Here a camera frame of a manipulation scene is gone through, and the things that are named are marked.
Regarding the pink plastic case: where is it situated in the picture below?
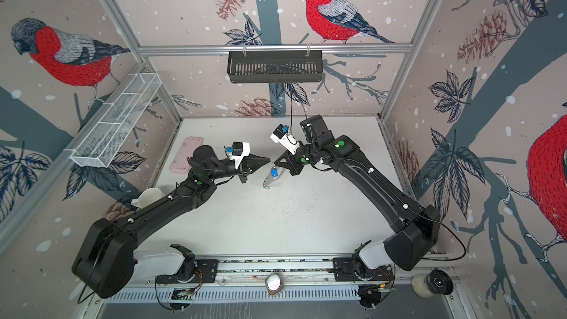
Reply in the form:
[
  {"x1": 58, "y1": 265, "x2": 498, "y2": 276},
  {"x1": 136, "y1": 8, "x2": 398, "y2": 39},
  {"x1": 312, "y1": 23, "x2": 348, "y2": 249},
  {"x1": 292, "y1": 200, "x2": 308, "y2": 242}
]
[{"x1": 169, "y1": 137, "x2": 203, "y2": 175}]

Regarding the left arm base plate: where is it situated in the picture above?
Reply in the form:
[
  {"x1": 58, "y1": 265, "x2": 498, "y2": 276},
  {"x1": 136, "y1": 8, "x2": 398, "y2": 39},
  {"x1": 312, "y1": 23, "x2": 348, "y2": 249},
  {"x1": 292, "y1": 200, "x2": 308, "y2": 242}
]
[{"x1": 156, "y1": 259, "x2": 219, "y2": 285}]

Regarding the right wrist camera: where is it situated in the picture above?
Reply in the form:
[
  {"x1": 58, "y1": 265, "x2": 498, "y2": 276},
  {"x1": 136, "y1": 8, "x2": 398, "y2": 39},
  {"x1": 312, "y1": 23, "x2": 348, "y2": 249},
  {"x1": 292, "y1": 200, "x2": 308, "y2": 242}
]
[{"x1": 270, "y1": 124, "x2": 300, "y2": 155}]

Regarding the white wire mesh shelf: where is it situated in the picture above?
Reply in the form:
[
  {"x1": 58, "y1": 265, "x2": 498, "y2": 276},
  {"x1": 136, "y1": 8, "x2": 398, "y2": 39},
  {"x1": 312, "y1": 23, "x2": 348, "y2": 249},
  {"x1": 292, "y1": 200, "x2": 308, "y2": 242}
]
[{"x1": 70, "y1": 72, "x2": 162, "y2": 168}]

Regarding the small round lamp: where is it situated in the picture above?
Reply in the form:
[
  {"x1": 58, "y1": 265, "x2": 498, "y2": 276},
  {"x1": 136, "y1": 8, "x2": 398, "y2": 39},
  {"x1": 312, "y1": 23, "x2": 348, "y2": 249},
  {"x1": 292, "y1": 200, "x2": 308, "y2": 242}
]
[{"x1": 265, "y1": 273, "x2": 284, "y2": 296}]

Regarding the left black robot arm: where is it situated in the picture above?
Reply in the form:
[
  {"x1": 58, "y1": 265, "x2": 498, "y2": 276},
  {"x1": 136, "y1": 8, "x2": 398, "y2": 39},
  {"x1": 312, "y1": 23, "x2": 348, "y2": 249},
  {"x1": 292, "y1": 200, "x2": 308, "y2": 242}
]
[{"x1": 72, "y1": 143, "x2": 270, "y2": 298}]

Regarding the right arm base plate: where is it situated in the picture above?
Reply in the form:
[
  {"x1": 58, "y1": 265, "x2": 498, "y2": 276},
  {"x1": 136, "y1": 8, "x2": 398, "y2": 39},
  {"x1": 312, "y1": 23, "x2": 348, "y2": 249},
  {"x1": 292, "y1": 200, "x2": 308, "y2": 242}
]
[{"x1": 329, "y1": 257, "x2": 394, "y2": 282}]

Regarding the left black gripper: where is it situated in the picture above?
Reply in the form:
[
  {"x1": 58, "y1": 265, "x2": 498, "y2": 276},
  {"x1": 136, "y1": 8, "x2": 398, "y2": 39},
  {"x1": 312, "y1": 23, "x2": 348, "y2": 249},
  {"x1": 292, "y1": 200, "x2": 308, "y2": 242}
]
[{"x1": 206, "y1": 154, "x2": 270, "y2": 185}]

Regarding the white tape roll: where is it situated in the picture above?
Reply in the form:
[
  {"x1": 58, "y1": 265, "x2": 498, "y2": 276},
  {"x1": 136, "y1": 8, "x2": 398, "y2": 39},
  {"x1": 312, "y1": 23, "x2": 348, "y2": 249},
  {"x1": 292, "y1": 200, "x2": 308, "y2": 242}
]
[{"x1": 411, "y1": 269, "x2": 454, "y2": 298}]

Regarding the white slotted cable duct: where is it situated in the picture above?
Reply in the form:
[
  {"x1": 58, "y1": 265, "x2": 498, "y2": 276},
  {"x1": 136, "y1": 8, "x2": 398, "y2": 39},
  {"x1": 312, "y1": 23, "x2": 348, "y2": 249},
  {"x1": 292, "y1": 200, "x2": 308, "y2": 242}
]
[{"x1": 105, "y1": 284, "x2": 360, "y2": 304}]

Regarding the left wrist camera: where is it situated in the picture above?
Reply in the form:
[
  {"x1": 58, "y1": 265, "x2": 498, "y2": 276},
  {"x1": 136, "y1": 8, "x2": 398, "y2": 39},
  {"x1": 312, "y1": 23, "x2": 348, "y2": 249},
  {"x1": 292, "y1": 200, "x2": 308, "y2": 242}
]
[{"x1": 225, "y1": 142, "x2": 250, "y2": 169}]

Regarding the black hanging basket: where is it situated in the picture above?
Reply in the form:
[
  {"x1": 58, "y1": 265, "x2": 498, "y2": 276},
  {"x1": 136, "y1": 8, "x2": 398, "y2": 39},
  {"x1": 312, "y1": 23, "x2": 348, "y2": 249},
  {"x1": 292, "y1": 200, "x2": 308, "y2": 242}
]
[{"x1": 227, "y1": 50, "x2": 323, "y2": 84}]

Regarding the horizontal aluminium frame bar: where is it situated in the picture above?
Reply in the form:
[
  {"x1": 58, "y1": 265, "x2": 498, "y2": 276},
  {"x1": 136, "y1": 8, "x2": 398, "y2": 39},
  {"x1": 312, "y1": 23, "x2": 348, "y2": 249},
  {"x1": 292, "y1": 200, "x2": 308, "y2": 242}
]
[{"x1": 137, "y1": 43, "x2": 413, "y2": 57}]

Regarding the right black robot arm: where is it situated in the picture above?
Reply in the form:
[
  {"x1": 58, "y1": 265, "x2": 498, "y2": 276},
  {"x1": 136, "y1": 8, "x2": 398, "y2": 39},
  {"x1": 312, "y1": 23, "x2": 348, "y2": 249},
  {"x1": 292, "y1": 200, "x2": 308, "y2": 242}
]
[{"x1": 270, "y1": 115, "x2": 441, "y2": 278}]

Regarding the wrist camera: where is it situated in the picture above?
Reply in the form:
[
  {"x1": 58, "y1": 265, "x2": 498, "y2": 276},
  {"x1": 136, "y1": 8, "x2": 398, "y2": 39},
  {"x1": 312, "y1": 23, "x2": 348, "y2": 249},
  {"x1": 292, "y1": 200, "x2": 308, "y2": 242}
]
[
  {"x1": 270, "y1": 124, "x2": 300, "y2": 155},
  {"x1": 225, "y1": 142, "x2": 250, "y2": 169}
]

